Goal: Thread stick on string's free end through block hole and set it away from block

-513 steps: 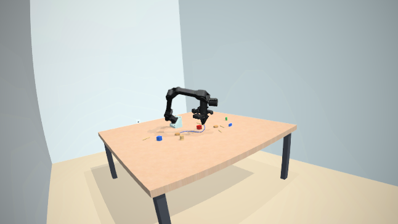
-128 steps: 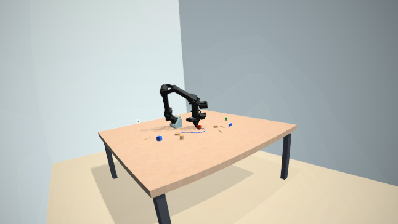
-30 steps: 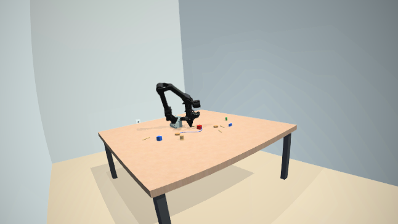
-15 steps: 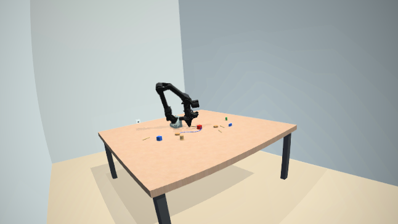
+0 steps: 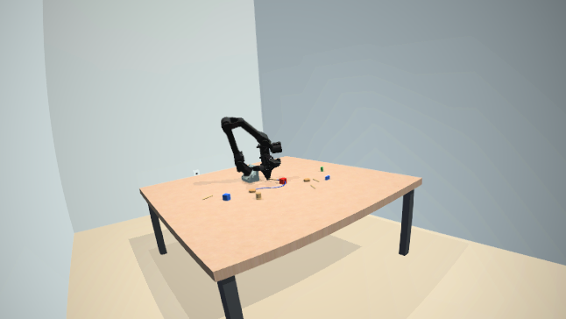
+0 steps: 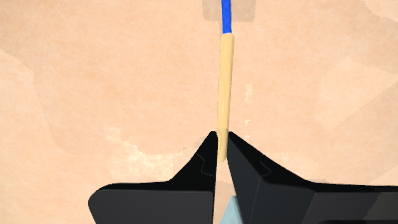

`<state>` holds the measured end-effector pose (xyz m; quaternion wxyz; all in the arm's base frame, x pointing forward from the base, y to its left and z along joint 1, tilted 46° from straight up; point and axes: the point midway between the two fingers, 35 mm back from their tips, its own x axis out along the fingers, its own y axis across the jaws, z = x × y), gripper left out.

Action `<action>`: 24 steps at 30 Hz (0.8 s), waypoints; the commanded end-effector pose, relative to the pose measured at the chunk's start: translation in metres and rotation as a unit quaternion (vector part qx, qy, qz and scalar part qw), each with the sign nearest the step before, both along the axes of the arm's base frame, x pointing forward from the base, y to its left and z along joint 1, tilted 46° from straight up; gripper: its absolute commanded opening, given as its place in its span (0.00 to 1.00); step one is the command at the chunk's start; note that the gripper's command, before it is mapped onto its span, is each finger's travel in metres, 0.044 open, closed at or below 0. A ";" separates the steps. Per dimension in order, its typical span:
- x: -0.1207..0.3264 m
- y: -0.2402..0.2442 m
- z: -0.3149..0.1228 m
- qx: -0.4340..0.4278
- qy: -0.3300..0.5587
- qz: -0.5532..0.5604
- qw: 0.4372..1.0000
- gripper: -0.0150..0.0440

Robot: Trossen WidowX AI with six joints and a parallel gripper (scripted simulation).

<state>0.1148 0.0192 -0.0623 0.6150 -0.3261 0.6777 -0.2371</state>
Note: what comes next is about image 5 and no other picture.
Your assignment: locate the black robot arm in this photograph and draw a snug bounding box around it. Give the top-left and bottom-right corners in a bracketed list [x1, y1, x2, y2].
[221, 117, 282, 176]

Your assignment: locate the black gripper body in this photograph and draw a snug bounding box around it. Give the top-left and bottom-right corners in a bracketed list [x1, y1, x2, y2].
[252, 154, 272, 171]

